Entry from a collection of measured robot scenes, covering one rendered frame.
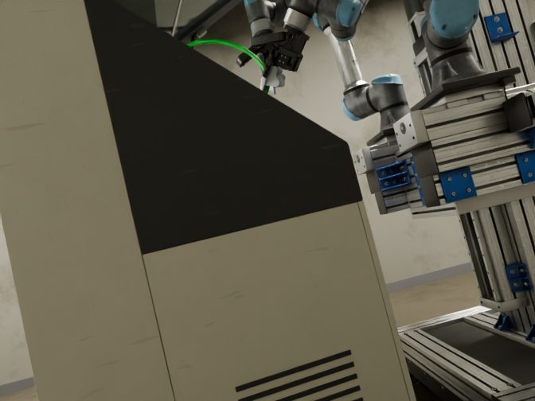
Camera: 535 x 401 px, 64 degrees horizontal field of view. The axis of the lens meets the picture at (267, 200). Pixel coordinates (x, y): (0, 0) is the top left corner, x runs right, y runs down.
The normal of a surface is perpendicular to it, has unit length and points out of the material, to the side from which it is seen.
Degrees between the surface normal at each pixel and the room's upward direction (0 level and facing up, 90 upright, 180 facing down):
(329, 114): 90
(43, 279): 90
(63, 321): 90
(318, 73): 90
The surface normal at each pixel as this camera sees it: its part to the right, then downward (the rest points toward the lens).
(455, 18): -0.24, 0.11
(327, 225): 0.19, -0.11
